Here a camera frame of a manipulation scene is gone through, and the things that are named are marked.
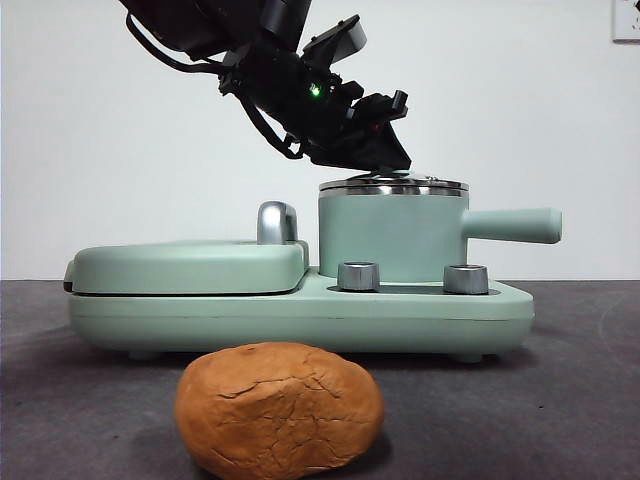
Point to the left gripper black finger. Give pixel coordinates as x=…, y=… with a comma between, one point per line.
x=345, y=155
x=390, y=152

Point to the glass lid with green knob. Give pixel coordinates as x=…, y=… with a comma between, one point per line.
x=440, y=180

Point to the brown potato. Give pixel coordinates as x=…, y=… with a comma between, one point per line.
x=280, y=415

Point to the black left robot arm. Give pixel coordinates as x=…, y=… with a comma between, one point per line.
x=200, y=25

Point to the silver control knob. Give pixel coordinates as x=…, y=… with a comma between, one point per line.
x=359, y=276
x=465, y=279

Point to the mint green breakfast machine base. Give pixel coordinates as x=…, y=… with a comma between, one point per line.
x=300, y=325

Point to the mint green hinged grill cover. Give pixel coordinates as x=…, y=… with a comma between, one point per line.
x=175, y=265

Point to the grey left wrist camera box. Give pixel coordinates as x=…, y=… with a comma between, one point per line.
x=352, y=37

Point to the white wall socket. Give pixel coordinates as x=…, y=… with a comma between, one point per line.
x=627, y=20

